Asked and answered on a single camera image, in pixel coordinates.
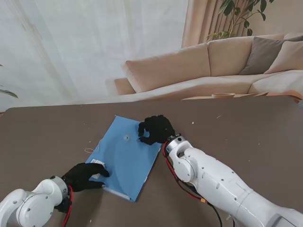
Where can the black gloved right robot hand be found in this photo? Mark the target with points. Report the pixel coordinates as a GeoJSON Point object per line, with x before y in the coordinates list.
{"type": "Point", "coordinates": [158, 128]}

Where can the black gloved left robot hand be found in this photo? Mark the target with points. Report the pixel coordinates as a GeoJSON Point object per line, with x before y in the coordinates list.
{"type": "Point", "coordinates": [80, 176]}

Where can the blue plastic file folder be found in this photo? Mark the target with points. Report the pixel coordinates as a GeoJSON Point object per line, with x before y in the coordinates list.
{"type": "Point", "coordinates": [132, 165]}

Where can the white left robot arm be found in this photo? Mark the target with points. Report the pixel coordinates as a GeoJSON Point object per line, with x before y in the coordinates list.
{"type": "Point", "coordinates": [30, 203]}

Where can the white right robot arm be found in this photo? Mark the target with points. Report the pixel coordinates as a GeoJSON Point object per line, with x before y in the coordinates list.
{"type": "Point", "coordinates": [213, 179]}

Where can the beige fabric sofa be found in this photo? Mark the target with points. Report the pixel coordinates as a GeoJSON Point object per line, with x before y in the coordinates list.
{"type": "Point", "coordinates": [165, 71]}

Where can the small pale elongated scrap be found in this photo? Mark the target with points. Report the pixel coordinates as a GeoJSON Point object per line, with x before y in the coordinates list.
{"type": "Point", "coordinates": [219, 116]}

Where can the light wooden side table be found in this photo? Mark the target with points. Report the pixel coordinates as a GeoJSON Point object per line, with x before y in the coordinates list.
{"type": "Point", "coordinates": [246, 95]}

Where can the dark green plant leaf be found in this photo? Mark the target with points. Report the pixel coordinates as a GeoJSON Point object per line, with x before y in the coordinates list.
{"type": "Point", "coordinates": [9, 93]}

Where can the beige pleated curtain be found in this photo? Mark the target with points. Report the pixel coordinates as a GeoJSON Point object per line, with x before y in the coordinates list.
{"type": "Point", "coordinates": [201, 21]}

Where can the white sheer curtain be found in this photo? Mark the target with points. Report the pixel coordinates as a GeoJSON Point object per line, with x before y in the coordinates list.
{"type": "Point", "coordinates": [71, 47]}

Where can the grey-brown sofa cushion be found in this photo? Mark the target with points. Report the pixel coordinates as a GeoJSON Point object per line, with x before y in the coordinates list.
{"type": "Point", "coordinates": [262, 54]}

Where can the green leafy houseplant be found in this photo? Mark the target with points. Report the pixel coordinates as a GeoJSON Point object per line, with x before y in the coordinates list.
{"type": "Point", "coordinates": [228, 6]}

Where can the beige sofa cushion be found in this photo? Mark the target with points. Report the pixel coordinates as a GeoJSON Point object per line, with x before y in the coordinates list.
{"type": "Point", "coordinates": [288, 56]}

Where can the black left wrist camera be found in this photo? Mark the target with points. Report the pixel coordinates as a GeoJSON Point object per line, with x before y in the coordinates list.
{"type": "Point", "coordinates": [62, 205]}

